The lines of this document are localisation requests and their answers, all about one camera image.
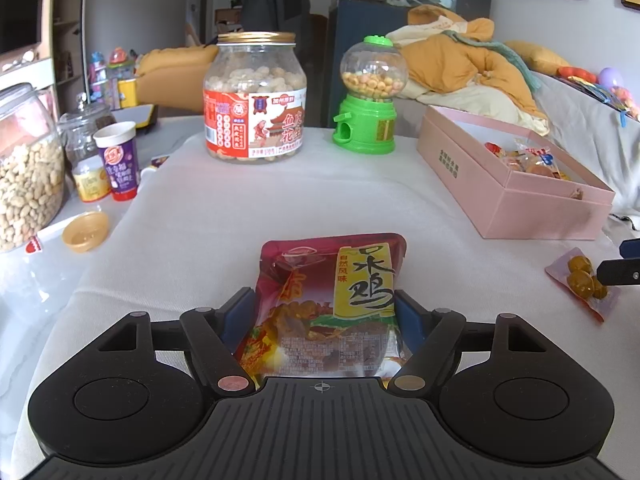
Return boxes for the yellow pillow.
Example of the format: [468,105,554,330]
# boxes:
[504,39,572,79]

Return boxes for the red label plastic nut jar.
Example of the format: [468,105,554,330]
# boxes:
[202,32,308,164]

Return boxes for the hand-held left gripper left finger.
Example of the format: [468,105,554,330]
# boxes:
[96,286,257,398]

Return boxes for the pile of colourful toys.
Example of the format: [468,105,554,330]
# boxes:
[557,64,640,122]

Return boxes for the white table cloth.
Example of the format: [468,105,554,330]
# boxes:
[10,124,640,480]

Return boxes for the large glass jar of peanuts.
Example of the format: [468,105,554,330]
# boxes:
[0,83,66,253]

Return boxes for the purple and white cup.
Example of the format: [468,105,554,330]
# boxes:
[92,120,141,202]

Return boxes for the small glass jar with lid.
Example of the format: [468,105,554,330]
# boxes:
[58,93,117,204]

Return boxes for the wooden shelf unit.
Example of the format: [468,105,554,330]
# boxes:
[39,0,89,112]

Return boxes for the yellow cup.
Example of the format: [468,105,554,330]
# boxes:
[117,77,139,110]

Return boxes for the bread snack packet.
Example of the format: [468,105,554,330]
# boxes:
[520,158,557,179]

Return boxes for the yellow armchair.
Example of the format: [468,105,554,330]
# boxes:
[135,44,221,112]

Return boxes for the colourful baby bottles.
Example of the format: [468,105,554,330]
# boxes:
[88,47,136,111]

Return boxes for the orange and cream blanket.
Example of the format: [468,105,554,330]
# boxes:
[387,4,552,137]

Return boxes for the green candy dispenser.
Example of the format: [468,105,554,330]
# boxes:
[333,35,409,155]

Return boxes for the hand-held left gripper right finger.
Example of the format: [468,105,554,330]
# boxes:
[388,288,547,396]

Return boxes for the glass display case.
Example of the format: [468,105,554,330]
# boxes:
[327,0,494,132]

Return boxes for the grey sofa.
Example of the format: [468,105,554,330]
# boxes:
[525,71,640,242]

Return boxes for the gold plastic lid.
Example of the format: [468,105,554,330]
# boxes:
[61,211,110,254]

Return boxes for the purple toy ball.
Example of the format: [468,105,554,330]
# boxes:
[598,67,626,91]

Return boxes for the pink cardboard box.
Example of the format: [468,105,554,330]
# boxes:
[417,104,617,241]

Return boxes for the dark jacket on chair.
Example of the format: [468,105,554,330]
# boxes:
[232,0,314,37]

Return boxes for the pink clear snack packet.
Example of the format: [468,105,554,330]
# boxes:
[544,247,621,323]

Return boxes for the dark red snack pouch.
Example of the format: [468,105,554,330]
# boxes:
[233,232,409,392]

